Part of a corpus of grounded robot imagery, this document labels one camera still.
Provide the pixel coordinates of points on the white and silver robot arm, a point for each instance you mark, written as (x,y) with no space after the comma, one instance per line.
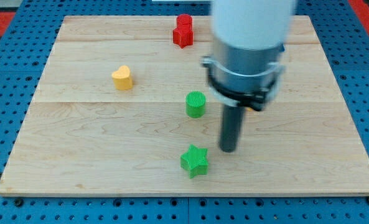
(243,70)

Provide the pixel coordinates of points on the red cylinder block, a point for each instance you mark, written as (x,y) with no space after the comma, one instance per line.
(184,22)

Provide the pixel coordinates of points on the yellow heart block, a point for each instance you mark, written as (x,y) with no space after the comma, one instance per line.
(122,78)

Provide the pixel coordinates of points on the black and white clamp ring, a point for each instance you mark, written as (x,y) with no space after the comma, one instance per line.
(238,90)

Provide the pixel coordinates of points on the green cylinder block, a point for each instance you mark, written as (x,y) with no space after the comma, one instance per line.
(195,104)

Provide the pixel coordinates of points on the red star block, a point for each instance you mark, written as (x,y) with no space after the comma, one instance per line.
(183,36)

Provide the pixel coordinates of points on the green star block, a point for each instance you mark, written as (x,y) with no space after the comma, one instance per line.
(194,161)

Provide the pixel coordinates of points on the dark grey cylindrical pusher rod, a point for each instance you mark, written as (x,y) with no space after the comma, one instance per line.
(232,120)

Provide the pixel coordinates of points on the light wooden board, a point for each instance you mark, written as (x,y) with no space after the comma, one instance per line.
(82,137)

